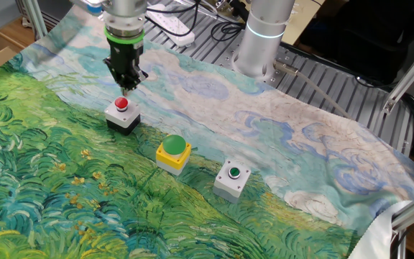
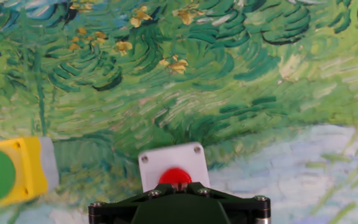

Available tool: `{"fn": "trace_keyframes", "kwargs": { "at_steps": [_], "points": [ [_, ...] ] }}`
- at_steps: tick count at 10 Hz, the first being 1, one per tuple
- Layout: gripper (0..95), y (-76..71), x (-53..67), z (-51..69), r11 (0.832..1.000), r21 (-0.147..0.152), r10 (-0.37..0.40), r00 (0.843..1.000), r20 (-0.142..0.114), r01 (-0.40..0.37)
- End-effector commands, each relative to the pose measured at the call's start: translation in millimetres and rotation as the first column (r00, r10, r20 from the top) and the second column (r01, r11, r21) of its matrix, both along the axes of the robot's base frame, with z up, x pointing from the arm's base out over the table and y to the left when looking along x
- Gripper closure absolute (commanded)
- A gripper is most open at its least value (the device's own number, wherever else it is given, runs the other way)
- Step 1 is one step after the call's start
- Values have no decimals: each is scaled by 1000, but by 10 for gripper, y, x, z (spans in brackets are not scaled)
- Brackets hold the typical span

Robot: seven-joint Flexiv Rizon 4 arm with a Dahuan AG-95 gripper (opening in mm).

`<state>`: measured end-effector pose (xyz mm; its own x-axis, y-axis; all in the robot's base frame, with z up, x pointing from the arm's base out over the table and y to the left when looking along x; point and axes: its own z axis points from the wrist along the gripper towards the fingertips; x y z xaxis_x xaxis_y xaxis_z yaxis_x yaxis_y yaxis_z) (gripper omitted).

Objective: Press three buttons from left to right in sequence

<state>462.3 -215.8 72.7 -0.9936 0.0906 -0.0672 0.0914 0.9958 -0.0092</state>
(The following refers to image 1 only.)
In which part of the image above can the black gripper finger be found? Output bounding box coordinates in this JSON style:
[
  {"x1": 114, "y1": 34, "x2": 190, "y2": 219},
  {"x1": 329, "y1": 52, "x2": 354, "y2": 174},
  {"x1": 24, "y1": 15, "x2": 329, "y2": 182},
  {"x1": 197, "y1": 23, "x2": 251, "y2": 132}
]
[
  {"x1": 102, "y1": 57, "x2": 128, "y2": 97},
  {"x1": 126, "y1": 68, "x2": 150, "y2": 97}
]

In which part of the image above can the black gripper body green ring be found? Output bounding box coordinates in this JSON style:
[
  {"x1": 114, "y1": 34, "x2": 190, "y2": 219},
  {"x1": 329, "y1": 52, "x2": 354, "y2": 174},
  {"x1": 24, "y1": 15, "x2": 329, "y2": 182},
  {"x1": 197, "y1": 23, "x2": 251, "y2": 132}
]
[{"x1": 103, "y1": 24, "x2": 146, "y2": 77}]

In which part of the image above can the red button white black box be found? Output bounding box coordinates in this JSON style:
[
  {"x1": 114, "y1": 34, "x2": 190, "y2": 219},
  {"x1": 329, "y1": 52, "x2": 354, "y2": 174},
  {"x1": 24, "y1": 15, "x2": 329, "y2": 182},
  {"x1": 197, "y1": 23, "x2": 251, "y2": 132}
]
[{"x1": 104, "y1": 96, "x2": 142, "y2": 136}]

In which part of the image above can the green dome button yellow box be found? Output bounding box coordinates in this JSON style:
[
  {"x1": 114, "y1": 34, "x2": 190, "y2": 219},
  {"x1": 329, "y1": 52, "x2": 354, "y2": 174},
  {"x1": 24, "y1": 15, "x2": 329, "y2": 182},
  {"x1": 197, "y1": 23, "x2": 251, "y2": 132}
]
[{"x1": 155, "y1": 134, "x2": 193, "y2": 176}]

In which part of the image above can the white power strip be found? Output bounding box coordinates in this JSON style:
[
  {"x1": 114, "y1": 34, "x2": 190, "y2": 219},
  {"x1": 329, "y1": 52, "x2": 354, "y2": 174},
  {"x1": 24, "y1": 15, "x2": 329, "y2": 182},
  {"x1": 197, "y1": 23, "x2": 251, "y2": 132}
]
[{"x1": 145, "y1": 3, "x2": 196, "y2": 47}]

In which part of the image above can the black power adapter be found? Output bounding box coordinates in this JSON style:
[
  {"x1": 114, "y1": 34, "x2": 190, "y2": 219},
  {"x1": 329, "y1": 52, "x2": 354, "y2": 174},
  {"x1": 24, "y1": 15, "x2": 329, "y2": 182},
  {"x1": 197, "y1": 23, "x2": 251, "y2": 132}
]
[{"x1": 228, "y1": 0, "x2": 250, "y2": 22}]

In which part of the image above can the painted landscape cloth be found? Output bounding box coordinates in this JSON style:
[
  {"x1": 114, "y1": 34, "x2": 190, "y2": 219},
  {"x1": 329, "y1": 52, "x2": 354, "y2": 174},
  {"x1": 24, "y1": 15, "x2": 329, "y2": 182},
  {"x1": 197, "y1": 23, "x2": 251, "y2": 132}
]
[{"x1": 0, "y1": 0, "x2": 414, "y2": 259}]

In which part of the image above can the small green button grey box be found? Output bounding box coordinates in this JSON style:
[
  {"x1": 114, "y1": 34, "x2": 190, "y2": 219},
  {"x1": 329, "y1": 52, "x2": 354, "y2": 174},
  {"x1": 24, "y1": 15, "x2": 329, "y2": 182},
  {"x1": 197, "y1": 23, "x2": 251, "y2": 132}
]
[{"x1": 213, "y1": 159, "x2": 252, "y2": 205}]

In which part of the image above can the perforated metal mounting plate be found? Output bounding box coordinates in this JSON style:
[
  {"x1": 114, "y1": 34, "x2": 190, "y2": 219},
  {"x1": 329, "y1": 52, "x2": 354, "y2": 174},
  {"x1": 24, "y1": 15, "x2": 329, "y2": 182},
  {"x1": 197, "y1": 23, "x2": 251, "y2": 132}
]
[{"x1": 206, "y1": 35, "x2": 303, "y2": 91}]

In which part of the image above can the tan cardboard sheet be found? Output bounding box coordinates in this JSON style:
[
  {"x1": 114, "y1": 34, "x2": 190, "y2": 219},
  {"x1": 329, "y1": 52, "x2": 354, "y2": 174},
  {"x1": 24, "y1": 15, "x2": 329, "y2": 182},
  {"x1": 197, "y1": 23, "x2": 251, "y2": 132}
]
[{"x1": 281, "y1": 0, "x2": 326, "y2": 46}]

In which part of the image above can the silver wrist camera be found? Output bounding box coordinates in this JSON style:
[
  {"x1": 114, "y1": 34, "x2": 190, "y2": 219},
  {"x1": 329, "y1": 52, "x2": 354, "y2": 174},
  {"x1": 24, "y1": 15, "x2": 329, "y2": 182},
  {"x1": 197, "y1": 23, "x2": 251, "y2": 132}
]
[{"x1": 70, "y1": 0, "x2": 104, "y2": 15}]

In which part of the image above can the black coiled cable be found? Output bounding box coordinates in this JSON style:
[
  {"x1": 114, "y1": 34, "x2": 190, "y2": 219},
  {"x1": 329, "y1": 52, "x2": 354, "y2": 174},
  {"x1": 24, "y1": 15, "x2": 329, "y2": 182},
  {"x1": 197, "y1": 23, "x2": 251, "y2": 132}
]
[{"x1": 210, "y1": 20, "x2": 246, "y2": 43}]

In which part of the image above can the grey hose with metal connector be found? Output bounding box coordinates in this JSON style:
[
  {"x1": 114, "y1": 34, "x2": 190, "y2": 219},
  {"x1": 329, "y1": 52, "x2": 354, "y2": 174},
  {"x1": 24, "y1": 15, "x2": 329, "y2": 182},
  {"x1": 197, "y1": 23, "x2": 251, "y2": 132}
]
[{"x1": 272, "y1": 59, "x2": 354, "y2": 120}]

